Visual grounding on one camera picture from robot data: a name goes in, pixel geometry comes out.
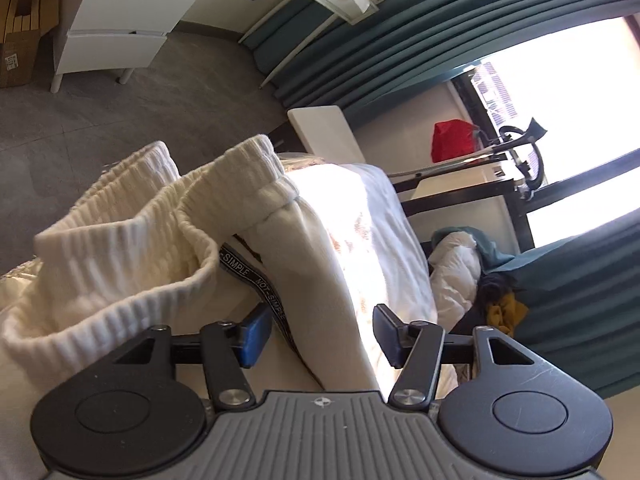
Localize cream pants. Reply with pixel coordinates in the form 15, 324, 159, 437
0, 134, 386, 461

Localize black garment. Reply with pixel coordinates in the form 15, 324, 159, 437
465, 270, 526, 333

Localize window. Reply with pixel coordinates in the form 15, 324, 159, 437
450, 15, 640, 251

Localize teal cloth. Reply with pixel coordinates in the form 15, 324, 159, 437
432, 226, 518, 281

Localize teal curtain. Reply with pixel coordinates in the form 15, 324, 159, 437
240, 0, 640, 121
510, 220, 640, 401

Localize white flat panel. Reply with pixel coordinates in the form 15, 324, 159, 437
287, 105, 368, 166

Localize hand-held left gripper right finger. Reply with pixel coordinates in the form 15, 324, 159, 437
372, 303, 537, 410

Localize cardboard box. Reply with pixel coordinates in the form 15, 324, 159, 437
0, 0, 61, 88

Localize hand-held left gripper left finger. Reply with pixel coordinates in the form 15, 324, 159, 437
112, 302, 273, 411

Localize red bag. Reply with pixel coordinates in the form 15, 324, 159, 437
432, 119, 478, 163

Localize white crumpled blanket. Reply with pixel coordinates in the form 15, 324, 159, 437
427, 232, 483, 328

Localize mustard yellow garment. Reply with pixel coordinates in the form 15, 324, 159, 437
487, 292, 530, 338

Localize white vanity desk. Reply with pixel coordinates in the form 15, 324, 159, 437
50, 0, 381, 93

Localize white bed sheet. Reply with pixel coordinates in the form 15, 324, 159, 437
277, 157, 461, 396

